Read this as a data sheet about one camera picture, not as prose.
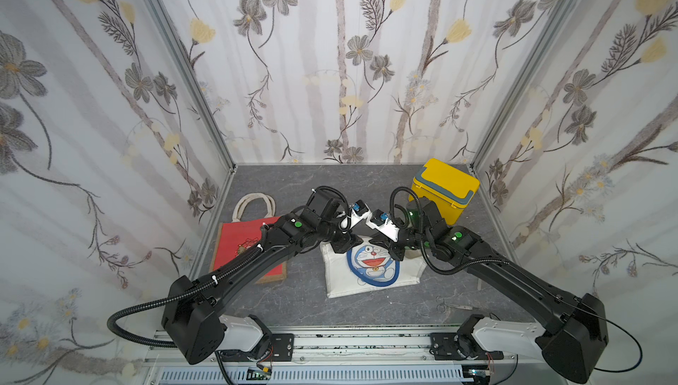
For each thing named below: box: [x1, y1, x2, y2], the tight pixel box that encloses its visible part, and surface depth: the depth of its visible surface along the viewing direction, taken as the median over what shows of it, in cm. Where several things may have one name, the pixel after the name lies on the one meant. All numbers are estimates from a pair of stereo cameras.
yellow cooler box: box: [408, 158, 481, 226], surface depth 97 cm
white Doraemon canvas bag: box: [319, 235, 428, 299], surface depth 81 cm
